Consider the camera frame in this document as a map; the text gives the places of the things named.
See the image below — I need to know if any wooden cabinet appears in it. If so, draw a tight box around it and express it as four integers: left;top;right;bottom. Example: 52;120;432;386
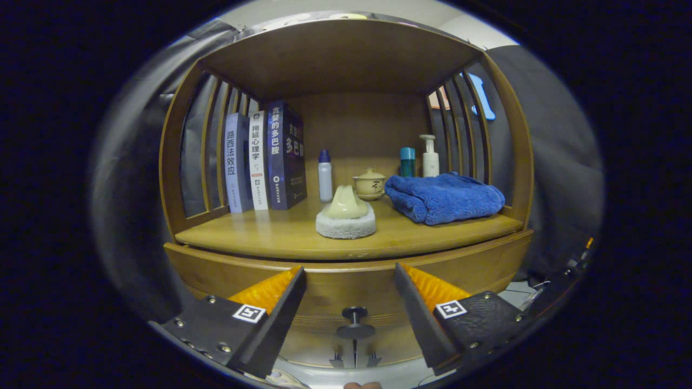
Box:
158;19;536;371

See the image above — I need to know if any black round drawer knob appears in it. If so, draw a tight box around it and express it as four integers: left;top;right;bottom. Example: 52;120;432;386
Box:
336;306;375;340

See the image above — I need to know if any white pump bottle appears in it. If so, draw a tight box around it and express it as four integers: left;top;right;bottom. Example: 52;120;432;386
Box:
420;135;440;178

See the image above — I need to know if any wooden cabinet door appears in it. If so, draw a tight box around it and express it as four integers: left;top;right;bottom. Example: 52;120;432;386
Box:
355;332;428;368
281;332;356;369

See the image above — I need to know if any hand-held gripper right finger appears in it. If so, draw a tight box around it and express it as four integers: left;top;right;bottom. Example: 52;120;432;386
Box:
394;263;536;377

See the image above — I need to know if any wooden drawer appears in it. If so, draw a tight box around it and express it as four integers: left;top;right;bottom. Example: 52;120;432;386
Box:
164;229;535;346

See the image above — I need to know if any white book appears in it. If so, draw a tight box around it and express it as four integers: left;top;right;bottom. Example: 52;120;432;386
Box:
248;110;270;211

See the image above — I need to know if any blue folded towel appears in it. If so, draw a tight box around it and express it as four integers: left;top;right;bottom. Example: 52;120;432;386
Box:
384;172;506;226

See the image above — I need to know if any beige lidded tea cup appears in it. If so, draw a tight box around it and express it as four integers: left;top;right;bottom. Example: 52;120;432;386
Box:
352;168;387;202

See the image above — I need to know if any wooden countertop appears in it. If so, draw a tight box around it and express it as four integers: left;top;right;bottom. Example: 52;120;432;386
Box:
174;194;525;261

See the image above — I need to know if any black device with orange part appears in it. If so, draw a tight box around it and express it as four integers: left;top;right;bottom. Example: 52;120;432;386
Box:
562;237;595;276

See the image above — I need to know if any white sponge with pale-green grip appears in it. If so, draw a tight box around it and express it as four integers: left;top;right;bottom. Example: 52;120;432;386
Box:
316;185;377;240

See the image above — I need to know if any dark blue book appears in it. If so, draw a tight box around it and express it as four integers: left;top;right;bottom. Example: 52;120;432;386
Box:
266;99;308;210

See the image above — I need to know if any pale blue-grey book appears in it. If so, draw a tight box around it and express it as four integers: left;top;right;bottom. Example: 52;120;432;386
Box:
223;112;255;213

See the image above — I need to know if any white bottle with blue cap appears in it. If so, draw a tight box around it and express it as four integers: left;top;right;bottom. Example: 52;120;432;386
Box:
318;150;334;203

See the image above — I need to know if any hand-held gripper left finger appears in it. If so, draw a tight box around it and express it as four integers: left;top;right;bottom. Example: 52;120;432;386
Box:
161;264;308;379

